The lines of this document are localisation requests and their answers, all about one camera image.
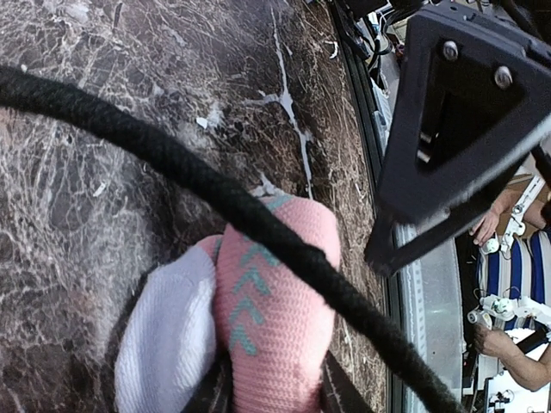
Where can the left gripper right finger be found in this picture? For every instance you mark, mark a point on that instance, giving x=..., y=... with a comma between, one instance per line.
x=338, y=394

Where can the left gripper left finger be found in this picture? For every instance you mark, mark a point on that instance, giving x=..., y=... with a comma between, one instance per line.
x=214, y=393

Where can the person in striped shirt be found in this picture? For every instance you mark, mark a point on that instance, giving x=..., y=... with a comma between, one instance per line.
x=524, y=271

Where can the pink patterned sock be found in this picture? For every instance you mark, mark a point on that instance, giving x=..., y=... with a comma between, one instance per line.
x=225, y=294

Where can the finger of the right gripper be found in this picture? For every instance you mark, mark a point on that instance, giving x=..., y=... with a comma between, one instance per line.
x=473, y=103

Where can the white slotted cable duct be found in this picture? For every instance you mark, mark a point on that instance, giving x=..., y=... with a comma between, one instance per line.
x=413, y=308

